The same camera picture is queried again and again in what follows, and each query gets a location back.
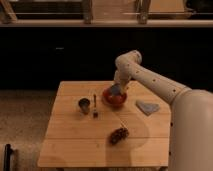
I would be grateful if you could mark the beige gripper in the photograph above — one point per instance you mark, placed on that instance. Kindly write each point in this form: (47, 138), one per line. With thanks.
(122, 80)

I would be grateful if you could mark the blue-grey sponge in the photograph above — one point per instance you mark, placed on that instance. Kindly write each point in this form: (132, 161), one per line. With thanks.
(115, 90)

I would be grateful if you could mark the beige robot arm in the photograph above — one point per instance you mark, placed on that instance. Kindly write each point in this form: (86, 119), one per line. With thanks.
(191, 125)

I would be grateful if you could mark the red bowl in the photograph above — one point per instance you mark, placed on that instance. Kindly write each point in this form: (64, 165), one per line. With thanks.
(114, 101)

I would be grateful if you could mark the grey folded cloth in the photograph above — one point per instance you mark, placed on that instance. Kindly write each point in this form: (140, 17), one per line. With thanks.
(147, 108)

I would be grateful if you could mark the dark metal cup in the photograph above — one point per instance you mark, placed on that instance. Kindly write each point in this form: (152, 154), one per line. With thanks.
(84, 105)

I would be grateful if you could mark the brown pine cone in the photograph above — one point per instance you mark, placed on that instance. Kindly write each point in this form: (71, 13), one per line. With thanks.
(118, 135)

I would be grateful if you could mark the wooden table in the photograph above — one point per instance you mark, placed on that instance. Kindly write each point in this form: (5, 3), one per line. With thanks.
(74, 139)

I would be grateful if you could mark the black object at floor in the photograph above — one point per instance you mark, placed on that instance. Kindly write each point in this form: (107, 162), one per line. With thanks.
(8, 151)

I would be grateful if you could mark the wooden railing frame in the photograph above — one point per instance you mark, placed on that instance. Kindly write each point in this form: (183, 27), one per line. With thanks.
(107, 13)

